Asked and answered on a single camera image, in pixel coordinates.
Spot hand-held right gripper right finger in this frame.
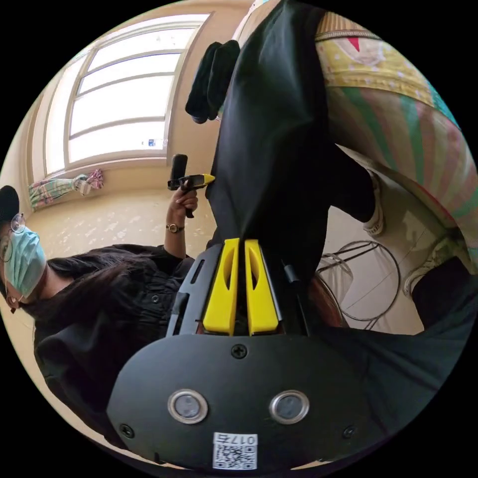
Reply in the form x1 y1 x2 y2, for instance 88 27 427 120
244 239 279 336

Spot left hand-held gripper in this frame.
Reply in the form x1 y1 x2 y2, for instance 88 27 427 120
167 173 217 219

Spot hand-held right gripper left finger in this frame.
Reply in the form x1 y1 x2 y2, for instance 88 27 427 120
203 238 240 336

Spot black pants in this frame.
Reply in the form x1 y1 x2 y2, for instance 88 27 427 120
185 0 339 279

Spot person's left forearm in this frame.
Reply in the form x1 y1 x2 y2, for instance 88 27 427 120
163 223 187 259

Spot person's left hand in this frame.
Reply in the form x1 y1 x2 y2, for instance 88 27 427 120
166 187 199 226

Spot window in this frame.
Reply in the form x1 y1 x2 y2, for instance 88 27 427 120
31 12 216 177

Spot person's body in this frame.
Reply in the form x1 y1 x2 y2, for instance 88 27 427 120
0 143 476 451

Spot striped tied curtain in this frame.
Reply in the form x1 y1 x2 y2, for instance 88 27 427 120
27 168 104 211

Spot bed with colourful printed quilt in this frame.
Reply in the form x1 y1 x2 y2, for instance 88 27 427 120
313 10 478 275

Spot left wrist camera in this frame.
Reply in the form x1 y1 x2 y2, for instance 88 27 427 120
170 153 189 181

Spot metal frame stool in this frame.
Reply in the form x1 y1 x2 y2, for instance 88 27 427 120
309 240 402 332

